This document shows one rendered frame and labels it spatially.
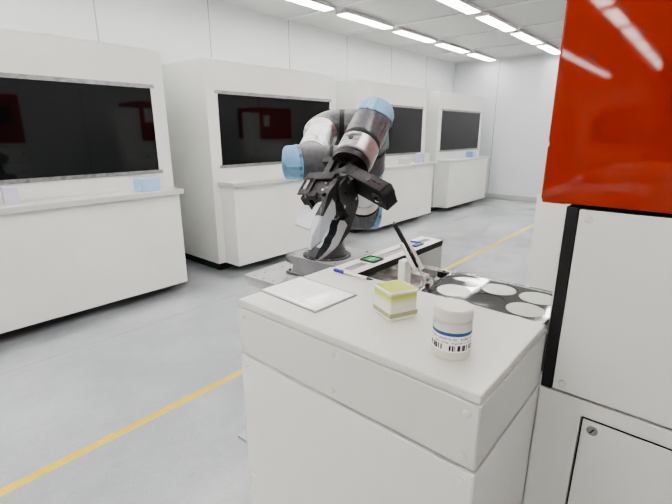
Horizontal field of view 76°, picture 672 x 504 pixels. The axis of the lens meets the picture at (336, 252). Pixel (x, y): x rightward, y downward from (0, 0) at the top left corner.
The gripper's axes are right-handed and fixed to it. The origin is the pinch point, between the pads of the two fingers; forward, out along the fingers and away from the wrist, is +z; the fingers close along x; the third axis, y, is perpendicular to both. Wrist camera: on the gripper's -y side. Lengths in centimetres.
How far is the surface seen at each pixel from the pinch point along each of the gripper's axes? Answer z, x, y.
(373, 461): 22.3, -41.1, -3.1
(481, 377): 6.0, -25.4, -23.0
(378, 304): -7.5, -31.1, 2.8
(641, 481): 6, -64, -49
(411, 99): -497, -313, 216
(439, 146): -525, -430, 205
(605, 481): 7, -67, -43
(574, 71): -48, -5, -32
